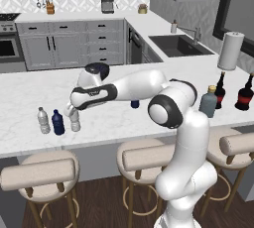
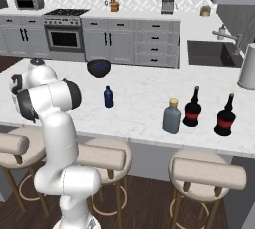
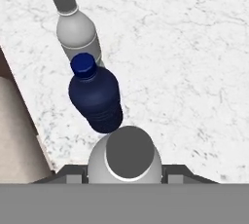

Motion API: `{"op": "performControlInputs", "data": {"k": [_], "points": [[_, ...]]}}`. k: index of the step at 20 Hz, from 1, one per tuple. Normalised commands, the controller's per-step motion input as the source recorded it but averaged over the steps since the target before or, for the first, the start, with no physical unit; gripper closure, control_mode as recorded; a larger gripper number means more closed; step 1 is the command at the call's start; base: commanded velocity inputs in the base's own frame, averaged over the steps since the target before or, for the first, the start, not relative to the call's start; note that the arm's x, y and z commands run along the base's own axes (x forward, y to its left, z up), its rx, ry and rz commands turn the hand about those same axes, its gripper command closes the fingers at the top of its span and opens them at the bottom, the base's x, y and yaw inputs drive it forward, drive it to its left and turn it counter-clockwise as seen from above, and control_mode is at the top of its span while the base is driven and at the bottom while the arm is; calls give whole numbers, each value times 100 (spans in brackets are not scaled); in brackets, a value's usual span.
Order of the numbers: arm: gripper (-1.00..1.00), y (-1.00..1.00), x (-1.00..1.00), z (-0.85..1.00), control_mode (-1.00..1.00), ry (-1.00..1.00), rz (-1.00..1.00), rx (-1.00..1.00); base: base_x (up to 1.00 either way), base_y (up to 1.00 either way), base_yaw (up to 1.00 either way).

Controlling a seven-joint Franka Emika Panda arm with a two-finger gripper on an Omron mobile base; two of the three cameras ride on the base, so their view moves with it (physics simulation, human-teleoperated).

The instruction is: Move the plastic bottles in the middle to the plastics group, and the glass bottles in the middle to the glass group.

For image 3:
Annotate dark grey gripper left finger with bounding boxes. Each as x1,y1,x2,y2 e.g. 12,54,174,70
31,165,89,185

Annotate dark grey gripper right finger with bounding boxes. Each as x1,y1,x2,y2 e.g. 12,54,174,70
160,165,221,185

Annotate grey bottle with grey cap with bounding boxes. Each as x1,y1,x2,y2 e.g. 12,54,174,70
52,0,106,69
87,125,163,185

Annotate dark blue plastic bottle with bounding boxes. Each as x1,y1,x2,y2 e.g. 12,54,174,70
68,52,125,134

